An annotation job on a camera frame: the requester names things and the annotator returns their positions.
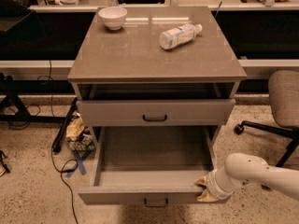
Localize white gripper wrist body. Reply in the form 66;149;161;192
206;168;243;201

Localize grey drawer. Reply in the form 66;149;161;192
77;99;235;127
78;126;220;207

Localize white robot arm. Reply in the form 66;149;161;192
195;153;299;203

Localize grey drawer cabinet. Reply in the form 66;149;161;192
68;7;246;139

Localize grey top drawer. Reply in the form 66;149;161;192
77;99;235;127

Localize grey office chair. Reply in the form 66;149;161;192
234;70;299;168

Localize blue tape cross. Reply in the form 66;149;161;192
65;150;91;177

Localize snack bags pile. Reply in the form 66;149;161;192
65;111;95;151

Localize white plastic bottle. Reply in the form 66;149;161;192
159;23;203;50

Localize black power strip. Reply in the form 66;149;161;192
51;98;77;153

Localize black antenna rod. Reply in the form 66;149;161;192
214;1;222;20

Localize white ceramic bowl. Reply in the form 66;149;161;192
98;7;127;30

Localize black desk leg stand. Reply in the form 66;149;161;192
0;73;66;123

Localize black floor cable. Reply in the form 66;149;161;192
50;147;80;224

